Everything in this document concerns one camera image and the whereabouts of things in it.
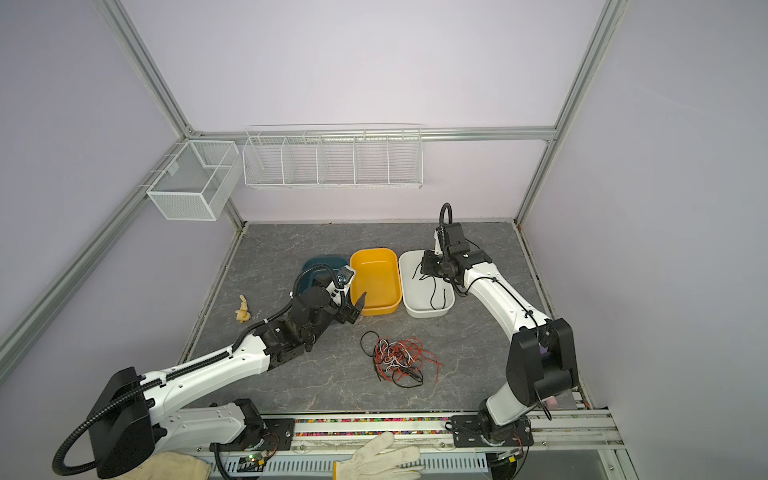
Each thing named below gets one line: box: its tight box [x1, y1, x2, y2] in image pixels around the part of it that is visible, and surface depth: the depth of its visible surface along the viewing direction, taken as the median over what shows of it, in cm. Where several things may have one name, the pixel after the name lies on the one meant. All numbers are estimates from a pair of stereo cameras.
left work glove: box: [111, 452, 213, 480], surface depth 70 cm
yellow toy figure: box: [235, 294, 251, 324], surface depth 96 cm
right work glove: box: [332, 432, 422, 480], surface depth 71 cm
